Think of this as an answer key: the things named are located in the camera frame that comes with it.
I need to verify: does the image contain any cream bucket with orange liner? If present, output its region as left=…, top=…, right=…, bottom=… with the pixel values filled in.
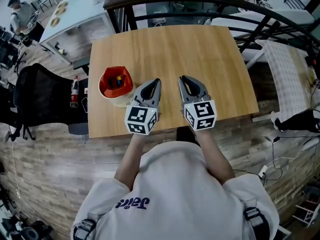
left=98, top=65, right=136, bottom=109

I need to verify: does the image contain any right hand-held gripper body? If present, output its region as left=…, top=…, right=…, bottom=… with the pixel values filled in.
left=182, top=97, right=218, bottom=132

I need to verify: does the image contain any gray round device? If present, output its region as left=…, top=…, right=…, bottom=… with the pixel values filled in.
left=19, top=226, right=41, bottom=240

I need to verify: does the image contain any person's black trouser leg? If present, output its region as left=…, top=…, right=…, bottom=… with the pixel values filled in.
left=176, top=126, right=200, bottom=145

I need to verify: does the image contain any white metal frame rack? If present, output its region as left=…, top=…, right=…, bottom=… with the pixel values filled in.
left=292, top=203, right=317, bottom=229

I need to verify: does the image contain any gray black harness strap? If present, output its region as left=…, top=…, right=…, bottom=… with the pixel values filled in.
left=243, top=207, right=271, bottom=240
left=73, top=218, right=98, bottom=240

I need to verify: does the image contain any white long table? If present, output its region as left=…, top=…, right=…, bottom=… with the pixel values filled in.
left=209, top=7, right=316, bottom=39

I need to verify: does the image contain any person's left forearm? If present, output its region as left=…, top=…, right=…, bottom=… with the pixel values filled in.
left=114, top=133, right=147, bottom=192

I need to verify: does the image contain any black mesh office chair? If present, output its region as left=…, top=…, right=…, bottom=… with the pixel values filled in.
left=4, top=58, right=90, bottom=142

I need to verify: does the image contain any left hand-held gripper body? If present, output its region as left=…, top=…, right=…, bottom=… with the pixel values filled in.
left=124, top=100, right=161, bottom=136

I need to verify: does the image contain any red label soda bottle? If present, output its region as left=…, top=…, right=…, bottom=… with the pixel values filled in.
left=69, top=75, right=80, bottom=109

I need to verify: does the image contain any person's white shirt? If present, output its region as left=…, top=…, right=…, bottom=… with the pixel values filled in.
left=71, top=140, right=280, bottom=240

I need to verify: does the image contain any black swivel chair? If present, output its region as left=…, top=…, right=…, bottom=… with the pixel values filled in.
left=0, top=26, right=27, bottom=72

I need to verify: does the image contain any table with patterned cloth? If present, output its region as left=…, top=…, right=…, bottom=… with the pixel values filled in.
left=252, top=39, right=320, bottom=124

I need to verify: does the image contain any person's right forearm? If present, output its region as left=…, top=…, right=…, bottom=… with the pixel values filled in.
left=194, top=128, right=236, bottom=186

